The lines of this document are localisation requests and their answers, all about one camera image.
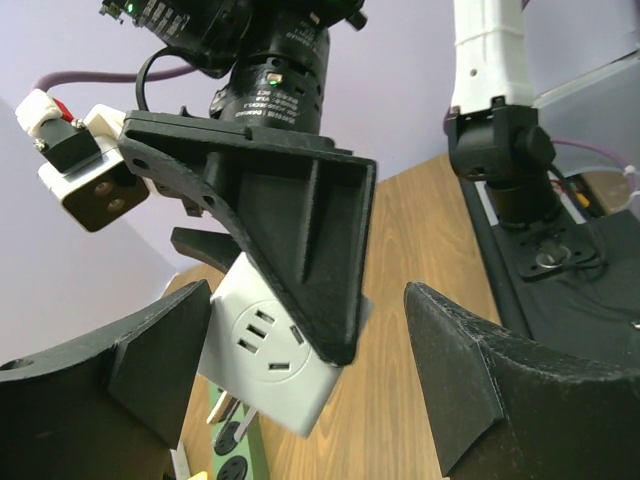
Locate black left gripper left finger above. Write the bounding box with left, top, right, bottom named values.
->
left=1, top=280, right=210, bottom=479

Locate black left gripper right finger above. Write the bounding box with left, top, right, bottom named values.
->
left=404, top=282, right=639, bottom=479

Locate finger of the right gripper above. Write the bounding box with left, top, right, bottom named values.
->
left=118, top=110, right=377, bottom=365
left=170, top=227, right=235, bottom=273

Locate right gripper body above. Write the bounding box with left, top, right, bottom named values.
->
left=207, top=19, right=334, bottom=146

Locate white cube adapter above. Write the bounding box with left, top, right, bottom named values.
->
left=197, top=253, right=343, bottom=438

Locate yellow green charger plug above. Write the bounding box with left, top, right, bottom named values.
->
left=188, top=471, right=209, bottom=480

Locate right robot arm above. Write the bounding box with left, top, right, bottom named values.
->
left=102, top=1, right=639, bottom=479

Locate white multicolour power strip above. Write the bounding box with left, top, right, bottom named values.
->
left=170, top=442, right=191, bottom=480

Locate green power strip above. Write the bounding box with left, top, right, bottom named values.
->
left=208, top=400, right=270, bottom=479

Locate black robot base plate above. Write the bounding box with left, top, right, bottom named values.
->
left=461, top=182, right=639, bottom=368

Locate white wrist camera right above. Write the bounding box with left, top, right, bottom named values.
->
left=15, top=89, right=150, bottom=233

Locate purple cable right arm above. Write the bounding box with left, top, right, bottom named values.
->
left=30, top=0, right=640, bottom=201

